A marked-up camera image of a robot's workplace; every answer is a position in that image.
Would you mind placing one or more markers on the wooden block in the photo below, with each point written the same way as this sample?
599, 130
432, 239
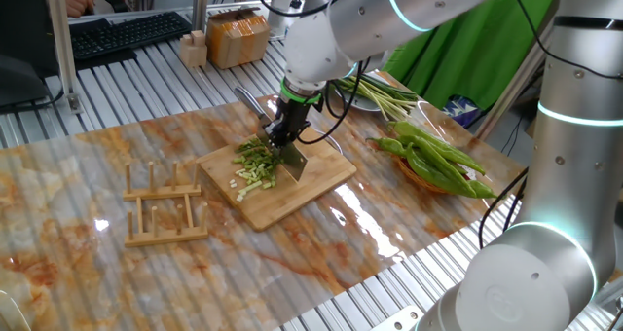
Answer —
193, 53

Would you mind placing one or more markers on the long green chili pepper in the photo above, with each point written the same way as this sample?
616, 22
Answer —
421, 170
482, 190
392, 146
443, 166
438, 146

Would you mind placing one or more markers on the taped cardboard box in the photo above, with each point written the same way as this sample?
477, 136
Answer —
238, 41

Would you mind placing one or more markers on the marble pattern table mat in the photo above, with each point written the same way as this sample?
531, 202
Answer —
97, 282

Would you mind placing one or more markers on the open brown cardboard box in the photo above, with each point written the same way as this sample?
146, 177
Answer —
533, 129

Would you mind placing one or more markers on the green cloth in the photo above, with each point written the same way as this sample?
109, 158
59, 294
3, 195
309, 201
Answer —
462, 63

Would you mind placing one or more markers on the black computer keyboard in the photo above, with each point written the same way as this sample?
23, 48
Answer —
131, 34

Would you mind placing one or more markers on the steel cleaver knife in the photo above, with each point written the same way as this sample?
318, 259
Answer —
297, 165

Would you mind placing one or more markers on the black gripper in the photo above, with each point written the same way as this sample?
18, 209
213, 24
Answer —
294, 114

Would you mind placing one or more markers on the black computer monitor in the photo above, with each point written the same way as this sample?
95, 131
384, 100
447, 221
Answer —
19, 78

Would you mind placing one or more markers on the long cut green garlic piece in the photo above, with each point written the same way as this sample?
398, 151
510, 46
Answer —
251, 187

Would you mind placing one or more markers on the bunch of green garlic stalks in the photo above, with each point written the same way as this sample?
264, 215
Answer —
389, 99

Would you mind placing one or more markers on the bamboo cutting board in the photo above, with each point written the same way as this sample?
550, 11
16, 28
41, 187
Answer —
292, 204

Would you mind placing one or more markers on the aluminium frame post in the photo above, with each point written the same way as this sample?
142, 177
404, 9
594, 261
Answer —
200, 5
506, 97
63, 44

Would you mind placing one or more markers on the grey round plate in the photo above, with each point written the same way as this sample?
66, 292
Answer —
360, 105

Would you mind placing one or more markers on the blue patterned bag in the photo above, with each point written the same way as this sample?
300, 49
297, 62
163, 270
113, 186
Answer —
460, 112

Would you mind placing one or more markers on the clear glass dish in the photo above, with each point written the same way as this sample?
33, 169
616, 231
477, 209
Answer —
336, 144

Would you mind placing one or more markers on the white metal mounting plate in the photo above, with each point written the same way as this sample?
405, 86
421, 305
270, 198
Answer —
399, 321

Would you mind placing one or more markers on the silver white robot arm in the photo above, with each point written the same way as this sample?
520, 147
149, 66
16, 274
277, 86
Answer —
316, 53

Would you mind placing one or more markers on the wooden peg rack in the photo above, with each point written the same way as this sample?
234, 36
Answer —
160, 193

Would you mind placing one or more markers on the person's bare hand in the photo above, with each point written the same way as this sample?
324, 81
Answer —
78, 1

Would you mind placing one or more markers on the white cylindrical object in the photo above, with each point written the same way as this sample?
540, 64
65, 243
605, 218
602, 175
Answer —
281, 5

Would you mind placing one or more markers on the woven wicker basket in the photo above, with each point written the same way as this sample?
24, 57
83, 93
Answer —
402, 166

